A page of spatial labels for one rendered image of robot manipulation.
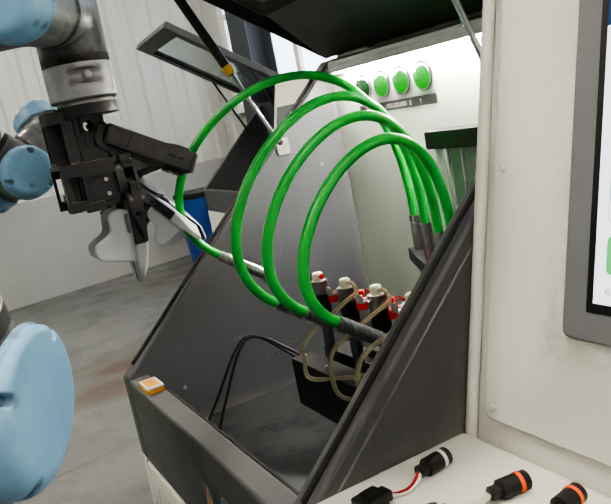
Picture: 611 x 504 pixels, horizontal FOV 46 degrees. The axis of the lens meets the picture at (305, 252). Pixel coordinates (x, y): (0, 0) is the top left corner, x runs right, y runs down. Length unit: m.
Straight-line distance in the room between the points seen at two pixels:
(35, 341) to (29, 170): 0.60
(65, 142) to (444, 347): 0.47
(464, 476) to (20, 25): 0.60
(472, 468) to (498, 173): 0.31
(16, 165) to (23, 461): 0.64
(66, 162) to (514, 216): 0.49
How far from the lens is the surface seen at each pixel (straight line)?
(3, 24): 0.73
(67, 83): 0.83
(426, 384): 0.81
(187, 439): 1.07
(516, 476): 0.72
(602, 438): 0.72
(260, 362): 1.44
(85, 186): 0.82
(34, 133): 1.24
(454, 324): 0.82
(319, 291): 1.10
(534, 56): 0.77
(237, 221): 0.95
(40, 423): 0.51
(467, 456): 0.80
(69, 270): 7.78
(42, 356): 0.51
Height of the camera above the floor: 1.36
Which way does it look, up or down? 11 degrees down
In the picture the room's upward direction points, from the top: 11 degrees counter-clockwise
